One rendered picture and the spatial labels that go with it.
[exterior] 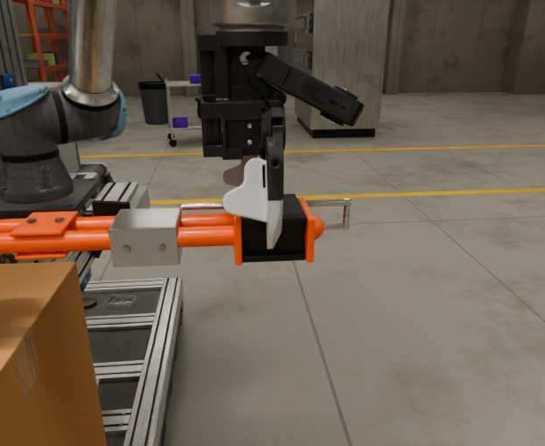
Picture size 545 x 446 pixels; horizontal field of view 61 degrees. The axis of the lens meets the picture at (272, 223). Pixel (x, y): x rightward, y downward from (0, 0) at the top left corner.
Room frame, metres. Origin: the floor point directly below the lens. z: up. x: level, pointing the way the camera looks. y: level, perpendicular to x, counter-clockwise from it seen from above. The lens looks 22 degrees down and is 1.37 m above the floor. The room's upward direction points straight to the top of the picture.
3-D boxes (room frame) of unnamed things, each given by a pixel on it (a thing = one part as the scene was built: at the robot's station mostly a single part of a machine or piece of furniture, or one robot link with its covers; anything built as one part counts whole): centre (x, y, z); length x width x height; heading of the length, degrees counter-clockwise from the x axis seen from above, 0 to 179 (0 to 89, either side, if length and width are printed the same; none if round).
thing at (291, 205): (0.47, 0.00, 1.17); 0.08 x 0.07 x 0.05; 96
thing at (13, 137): (1.00, 0.53, 1.20); 0.13 x 0.12 x 0.14; 124
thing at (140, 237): (0.46, 0.14, 1.16); 0.07 x 0.07 x 0.04; 6
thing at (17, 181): (1.00, 0.53, 1.09); 0.15 x 0.15 x 0.10
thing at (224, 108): (0.48, 0.03, 1.31); 0.09 x 0.08 x 0.12; 96
